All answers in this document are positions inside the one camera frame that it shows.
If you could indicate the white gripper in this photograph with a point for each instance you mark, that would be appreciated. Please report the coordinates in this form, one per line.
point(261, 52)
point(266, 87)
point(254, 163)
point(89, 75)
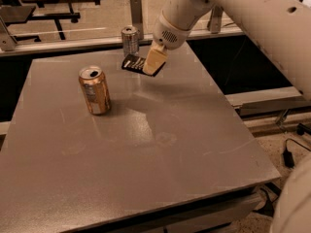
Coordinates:
point(169, 34)

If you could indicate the black rxbar chocolate wrapper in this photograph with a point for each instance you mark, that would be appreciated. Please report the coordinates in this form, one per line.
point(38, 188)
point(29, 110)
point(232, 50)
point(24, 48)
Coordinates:
point(139, 65)

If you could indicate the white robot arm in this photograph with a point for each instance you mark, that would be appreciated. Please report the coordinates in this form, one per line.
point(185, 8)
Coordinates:
point(281, 29)

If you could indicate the silver redbull can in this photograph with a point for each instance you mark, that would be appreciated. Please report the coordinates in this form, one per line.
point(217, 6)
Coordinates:
point(130, 40)

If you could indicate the orange soda can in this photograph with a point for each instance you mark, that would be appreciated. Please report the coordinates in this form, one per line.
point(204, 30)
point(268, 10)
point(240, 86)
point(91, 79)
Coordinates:
point(95, 89)

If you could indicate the dark background bench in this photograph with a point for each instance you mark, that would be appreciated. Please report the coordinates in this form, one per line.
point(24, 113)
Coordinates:
point(16, 14)

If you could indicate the middle metal bracket post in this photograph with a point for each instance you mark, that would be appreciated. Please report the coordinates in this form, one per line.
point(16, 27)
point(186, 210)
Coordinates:
point(137, 16)

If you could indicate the metal bracket post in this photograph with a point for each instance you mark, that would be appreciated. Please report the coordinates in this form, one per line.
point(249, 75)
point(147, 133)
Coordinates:
point(215, 22)
point(137, 16)
point(7, 41)

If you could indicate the right metal bracket post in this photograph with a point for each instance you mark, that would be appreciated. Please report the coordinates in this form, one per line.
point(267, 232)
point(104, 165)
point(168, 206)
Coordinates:
point(215, 22)

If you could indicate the left metal bracket post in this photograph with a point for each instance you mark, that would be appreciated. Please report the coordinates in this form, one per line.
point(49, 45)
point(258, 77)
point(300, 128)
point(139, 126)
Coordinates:
point(7, 41)

